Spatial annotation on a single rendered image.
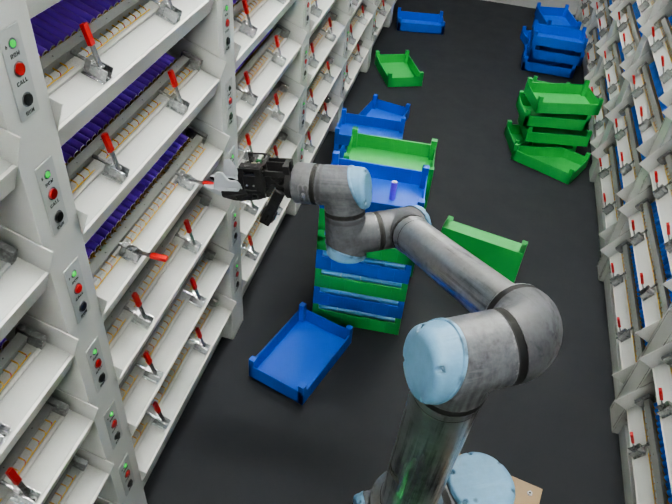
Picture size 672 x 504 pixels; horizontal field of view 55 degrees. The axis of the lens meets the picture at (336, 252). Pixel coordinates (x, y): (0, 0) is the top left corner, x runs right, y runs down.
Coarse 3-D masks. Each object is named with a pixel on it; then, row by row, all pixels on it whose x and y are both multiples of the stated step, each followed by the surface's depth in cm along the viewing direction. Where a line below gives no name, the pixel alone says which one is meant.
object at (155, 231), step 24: (192, 120) 161; (216, 144) 164; (192, 168) 156; (168, 192) 147; (192, 192) 150; (168, 216) 143; (144, 240) 135; (120, 264) 129; (144, 264) 136; (120, 288) 125
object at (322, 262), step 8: (320, 256) 203; (328, 256) 203; (320, 264) 205; (328, 264) 204; (336, 264) 204; (344, 264) 203; (352, 264) 202; (360, 264) 202; (368, 264) 201; (344, 272) 205; (352, 272) 205; (360, 272) 204; (368, 272) 203; (376, 272) 203; (384, 272) 202; (392, 272) 201; (400, 272) 201; (408, 272) 200; (392, 280) 204; (400, 280) 203; (408, 280) 202
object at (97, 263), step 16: (192, 144) 157; (176, 160) 151; (160, 192) 144; (144, 208) 138; (128, 224) 133; (112, 240) 129; (96, 256) 125; (112, 256) 128; (96, 272) 124; (96, 288) 122
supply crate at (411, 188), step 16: (336, 160) 200; (352, 160) 201; (384, 176) 203; (400, 176) 202; (416, 176) 200; (384, 192) 198; (400, 192) 199; (416, 192) 199; (368, 208) 187; (384, 208) 186
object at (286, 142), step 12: (288, 132) 240; (276, 144) 237; (288, 144) 240; (276, 156) 225; (288, 156) 236; (240, 204) 209; (252, 204) 207; (264, 204) 217; (240, 216) 205; (252, 216) 208; (240, 228) 202
